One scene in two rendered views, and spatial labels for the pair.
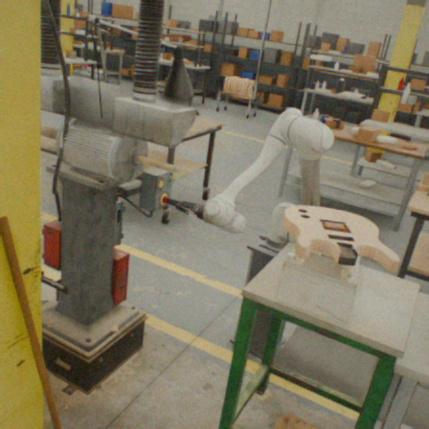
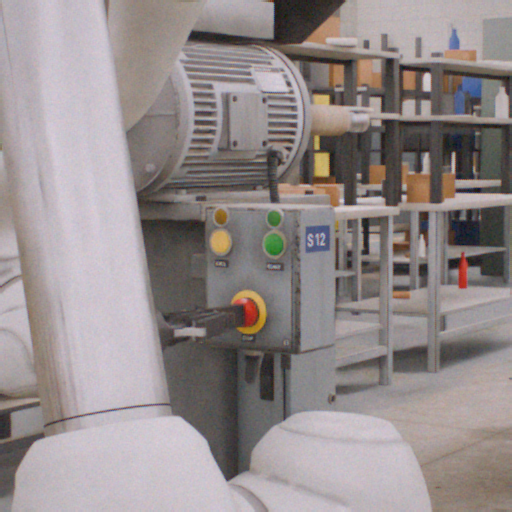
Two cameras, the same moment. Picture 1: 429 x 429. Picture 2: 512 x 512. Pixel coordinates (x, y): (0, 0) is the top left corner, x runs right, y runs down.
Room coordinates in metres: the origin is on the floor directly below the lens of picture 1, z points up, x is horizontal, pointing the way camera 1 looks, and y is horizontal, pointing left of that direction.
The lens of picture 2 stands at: (2.65, -1.52, 1.20)
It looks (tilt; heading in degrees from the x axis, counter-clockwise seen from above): 5 degrees down; 98
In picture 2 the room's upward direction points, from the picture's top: straight up
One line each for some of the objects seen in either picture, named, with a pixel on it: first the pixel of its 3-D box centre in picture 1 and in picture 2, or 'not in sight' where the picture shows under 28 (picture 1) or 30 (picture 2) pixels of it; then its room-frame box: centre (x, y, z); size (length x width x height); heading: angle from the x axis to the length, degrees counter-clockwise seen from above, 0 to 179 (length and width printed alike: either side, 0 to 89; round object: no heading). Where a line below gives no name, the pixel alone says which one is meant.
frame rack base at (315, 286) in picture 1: (319, 284); not in sight; (1.55, -0.44, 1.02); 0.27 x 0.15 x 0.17; 69
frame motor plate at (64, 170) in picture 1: (90, 172); (211, 203); (2.17, 0.62, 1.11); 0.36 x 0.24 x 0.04; 65
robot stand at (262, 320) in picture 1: (267, 296); not in sight; (2.52, -0.42, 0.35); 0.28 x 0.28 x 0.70; 57
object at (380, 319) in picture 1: (316, 358); not in sight; (1.71, -0.56, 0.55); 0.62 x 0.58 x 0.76; 65
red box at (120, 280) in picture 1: (105, 268); not in sight; (2.32, 0.55, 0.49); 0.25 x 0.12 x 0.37; 65
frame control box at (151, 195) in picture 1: (143, 191); (281, 291); (2.33, 0.38, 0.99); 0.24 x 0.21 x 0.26; 65
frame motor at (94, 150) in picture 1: (102, 147); (189, 117); (2.15, 0.56, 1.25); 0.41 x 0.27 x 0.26; 65
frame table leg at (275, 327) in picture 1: (275, 327); not in sight; (2.05, -0.42, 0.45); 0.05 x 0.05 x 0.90; 65
